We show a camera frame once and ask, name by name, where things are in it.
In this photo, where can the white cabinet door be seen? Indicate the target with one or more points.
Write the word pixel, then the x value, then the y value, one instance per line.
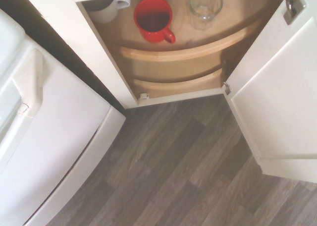
pixel 277 87

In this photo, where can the white plastic door catch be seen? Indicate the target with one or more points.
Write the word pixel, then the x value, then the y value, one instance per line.
pixel 144 96

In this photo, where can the empty wooden rotating shelf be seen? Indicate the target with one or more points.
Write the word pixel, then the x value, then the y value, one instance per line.
pixel 183 86

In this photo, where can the wooden rotating shelf with mugs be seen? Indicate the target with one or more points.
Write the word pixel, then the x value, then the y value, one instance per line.
pixel 183 50

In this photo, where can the small metal door hinge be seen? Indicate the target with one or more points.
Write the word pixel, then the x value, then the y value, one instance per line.
pixel 227 87

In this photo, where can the red ceramic mug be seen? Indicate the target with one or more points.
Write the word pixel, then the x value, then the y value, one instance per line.
pixel 153 20

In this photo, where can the white ceramic mug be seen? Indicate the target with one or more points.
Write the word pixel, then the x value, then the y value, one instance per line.
pixel 106 9

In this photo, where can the clear drinking glass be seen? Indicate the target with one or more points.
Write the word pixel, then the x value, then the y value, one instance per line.
pixel 204 5

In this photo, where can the white kitchen appliance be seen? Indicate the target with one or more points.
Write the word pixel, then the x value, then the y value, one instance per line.
pixel 49 136

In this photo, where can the large metal door hinge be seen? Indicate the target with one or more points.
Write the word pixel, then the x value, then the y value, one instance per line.
pixel 291 6

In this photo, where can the white cabinet frame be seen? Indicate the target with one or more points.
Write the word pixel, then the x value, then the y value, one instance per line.
pixel 81 47

